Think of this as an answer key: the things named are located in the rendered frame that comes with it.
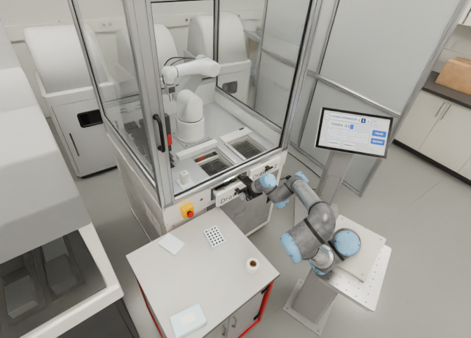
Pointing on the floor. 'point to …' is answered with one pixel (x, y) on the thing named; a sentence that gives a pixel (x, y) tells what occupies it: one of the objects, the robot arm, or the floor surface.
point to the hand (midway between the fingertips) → (240, 191)
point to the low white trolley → (205, 278)
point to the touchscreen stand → (326, 184)
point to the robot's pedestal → (313, 301)
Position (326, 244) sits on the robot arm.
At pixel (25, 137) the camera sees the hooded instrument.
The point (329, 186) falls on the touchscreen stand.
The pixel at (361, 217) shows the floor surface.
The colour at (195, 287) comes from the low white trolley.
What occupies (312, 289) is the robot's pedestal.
